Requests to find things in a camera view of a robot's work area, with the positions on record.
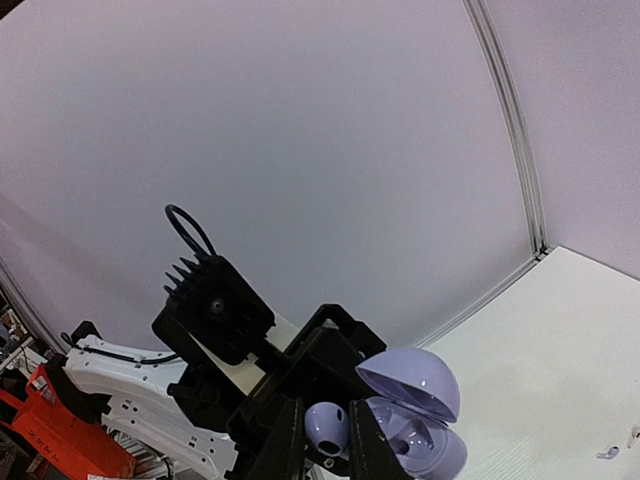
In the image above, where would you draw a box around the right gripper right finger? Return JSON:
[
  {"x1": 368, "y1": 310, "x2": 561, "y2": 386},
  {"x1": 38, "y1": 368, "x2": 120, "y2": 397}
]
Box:
[{"x1": 349, "y1": 400, "x2": 410, "y2": 480}]

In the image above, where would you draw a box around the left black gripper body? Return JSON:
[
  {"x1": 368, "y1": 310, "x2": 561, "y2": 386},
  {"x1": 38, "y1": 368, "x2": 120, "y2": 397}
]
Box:
[{"x1": 168, "y1": 304, "x2": 387, "y2": 465}]

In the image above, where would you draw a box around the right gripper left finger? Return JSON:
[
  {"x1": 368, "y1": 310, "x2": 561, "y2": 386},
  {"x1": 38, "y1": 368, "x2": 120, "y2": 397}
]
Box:
[{"x1": 247, "y1": 399, "x2": 306, "y2": 480}]

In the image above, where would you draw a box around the purple earbud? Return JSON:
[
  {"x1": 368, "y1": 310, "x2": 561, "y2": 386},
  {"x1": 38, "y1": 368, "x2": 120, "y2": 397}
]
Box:
[{"x1": 304, "y1": 402, "x2": 349, "y2": 458}]

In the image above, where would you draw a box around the purple charging case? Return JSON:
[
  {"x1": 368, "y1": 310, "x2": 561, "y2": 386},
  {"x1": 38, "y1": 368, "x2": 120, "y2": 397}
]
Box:
[{"x1": 355, "y1": 347, "x2": 468, "y2": 479}]

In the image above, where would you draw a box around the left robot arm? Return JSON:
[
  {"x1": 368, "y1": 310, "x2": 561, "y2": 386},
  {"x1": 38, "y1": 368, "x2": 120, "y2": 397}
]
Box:
[{"x1": 63, "y1": 304, "x2": 386, "y2": 479}]

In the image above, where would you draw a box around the pink earbud right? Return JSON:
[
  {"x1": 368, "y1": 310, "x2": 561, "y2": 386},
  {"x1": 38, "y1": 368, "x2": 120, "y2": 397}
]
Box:
[{"x1": 596, "y1": 445, "x2": 620, "y2": 460}]

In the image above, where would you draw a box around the pink earbud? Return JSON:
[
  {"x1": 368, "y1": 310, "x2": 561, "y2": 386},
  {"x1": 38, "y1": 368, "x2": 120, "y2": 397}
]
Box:
[
  {"x1": 626, "y1": 424, "x2": 640, "y2": 449},
  {"x1": 596, "y1": 445, "x2": 620, "y2": 460}
]

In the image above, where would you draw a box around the orange bin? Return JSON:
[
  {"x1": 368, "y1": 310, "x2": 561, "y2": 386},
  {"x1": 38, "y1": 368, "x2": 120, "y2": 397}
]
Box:
[{"x1": 1, "y1": 364, "x2": 136, "y2": 479}]

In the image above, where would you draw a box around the pink earbud left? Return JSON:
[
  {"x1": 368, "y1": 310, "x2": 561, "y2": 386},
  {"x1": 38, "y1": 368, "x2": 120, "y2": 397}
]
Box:
[{"x1": 626, "y1": 424, "x2": 640, "y2": 449}]

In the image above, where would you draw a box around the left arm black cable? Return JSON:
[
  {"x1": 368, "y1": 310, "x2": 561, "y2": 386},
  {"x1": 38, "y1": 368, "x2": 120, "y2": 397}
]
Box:
[{"x1": 163, "y1": 203, "x2": 219, "y2": 259}]

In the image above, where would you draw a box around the left aluminium frame post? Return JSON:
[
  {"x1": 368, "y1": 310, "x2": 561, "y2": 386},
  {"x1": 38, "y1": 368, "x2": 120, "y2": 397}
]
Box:
[{"x1": 463, "y1": 0, "x2": 549, "y2": 259}]

